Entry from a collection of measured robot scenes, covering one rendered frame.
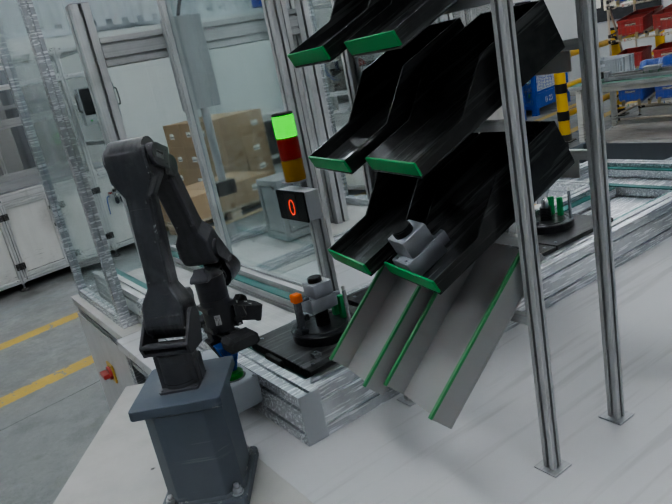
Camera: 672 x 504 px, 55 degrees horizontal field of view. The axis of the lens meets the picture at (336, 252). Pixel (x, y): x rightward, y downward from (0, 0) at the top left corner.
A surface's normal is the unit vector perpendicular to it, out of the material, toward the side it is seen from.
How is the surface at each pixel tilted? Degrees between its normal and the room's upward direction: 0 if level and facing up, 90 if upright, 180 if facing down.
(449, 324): 45
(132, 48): 90
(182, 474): 90
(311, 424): 90
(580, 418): 0
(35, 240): 90
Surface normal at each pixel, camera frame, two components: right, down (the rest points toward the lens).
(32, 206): 0.69, 0.08
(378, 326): -0.76, -0.46
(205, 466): 0.00, 0.29
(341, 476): -0.19, -0.94
